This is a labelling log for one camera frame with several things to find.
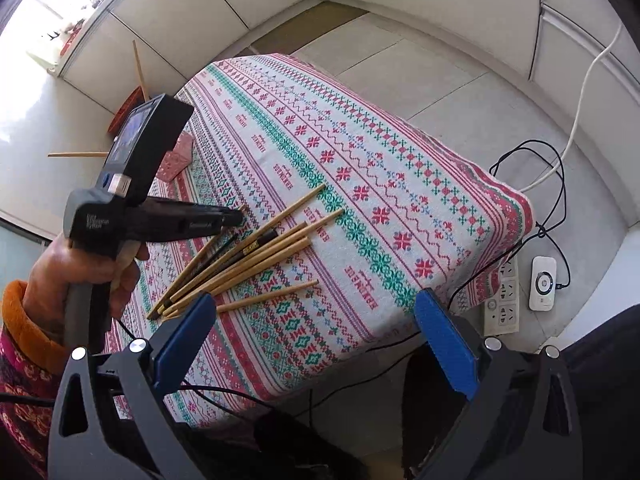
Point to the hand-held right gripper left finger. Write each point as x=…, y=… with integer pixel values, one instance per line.
x=185, y=342

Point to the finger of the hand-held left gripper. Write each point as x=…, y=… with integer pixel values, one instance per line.
x=231, y=216

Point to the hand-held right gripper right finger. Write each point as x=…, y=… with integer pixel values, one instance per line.
x=445, y=345

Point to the pink perforated utensil holder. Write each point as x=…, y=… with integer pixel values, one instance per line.
x=177, y=160

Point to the bunch of wooden chopsticks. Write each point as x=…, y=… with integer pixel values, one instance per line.
x=300, y=204

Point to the single wooden chopstick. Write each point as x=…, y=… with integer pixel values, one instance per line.
x=141, y=72
x=75, y=154

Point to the person's left forearm patterned sleeve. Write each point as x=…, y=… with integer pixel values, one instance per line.
x=20, y=375

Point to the person's left hand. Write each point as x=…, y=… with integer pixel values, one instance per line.
x=47, y=285

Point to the red trash bin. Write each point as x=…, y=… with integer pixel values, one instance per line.
x=127, y=110

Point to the white power strip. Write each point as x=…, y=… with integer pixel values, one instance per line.
x=500, y=310

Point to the white portable router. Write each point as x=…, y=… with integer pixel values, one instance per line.
x=544, y=282

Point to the white kitchen cabinets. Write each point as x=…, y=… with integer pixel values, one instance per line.
x=175, y=20

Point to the patterned woven tablecloth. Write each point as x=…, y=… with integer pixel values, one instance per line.
x=375, y=160

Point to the brown floor mat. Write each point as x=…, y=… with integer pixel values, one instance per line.
x=275, y=42
x=335, y=17

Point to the person's dark trouser leg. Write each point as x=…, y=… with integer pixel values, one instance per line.
x=610, y=360

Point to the frosted glass door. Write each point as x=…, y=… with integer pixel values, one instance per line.
x=20, y=255

